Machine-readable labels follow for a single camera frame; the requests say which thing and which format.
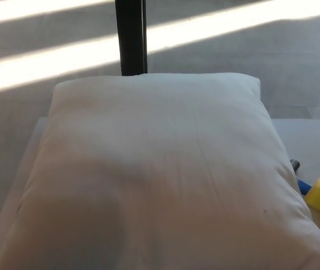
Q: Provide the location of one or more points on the black vertical post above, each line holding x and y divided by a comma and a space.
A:
130, 36

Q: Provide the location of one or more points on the white pillow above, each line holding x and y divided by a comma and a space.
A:
160, 174

